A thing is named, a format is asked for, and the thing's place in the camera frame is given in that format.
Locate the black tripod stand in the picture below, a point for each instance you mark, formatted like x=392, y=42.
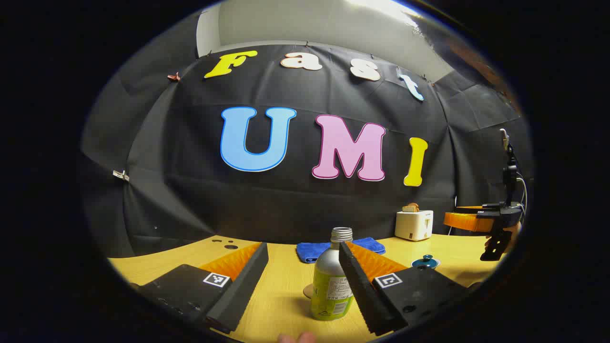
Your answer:
x=510, y=171

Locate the silver binder clip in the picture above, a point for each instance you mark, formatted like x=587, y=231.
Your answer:
x=121, y=175

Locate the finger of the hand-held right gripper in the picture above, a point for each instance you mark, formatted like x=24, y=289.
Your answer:
x=495, y=245
x=464, y=221

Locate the black backdrop cloth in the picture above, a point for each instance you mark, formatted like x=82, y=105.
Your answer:
x=190, y=200

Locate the silver green label water bottle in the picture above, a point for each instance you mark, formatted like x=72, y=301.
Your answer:
x=329, y=281

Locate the orange clip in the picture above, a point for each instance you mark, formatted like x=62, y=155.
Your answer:
x=174, y=76

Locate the black round table grommet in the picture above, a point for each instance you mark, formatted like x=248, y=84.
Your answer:
x=231, y=247

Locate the cream toaster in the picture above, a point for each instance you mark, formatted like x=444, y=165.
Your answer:
x=413, y=225

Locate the folded blue cloth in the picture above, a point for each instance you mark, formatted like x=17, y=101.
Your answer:
x=314, y=250

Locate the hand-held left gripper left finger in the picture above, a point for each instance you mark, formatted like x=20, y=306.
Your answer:
x=243, y=290

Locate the round brown coaster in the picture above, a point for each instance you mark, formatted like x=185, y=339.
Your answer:
x=308, y=291

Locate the toast slice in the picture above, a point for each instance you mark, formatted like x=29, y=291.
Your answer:
x=411, y=207

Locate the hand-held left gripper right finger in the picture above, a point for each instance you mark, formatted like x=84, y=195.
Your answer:
x=357, y=290

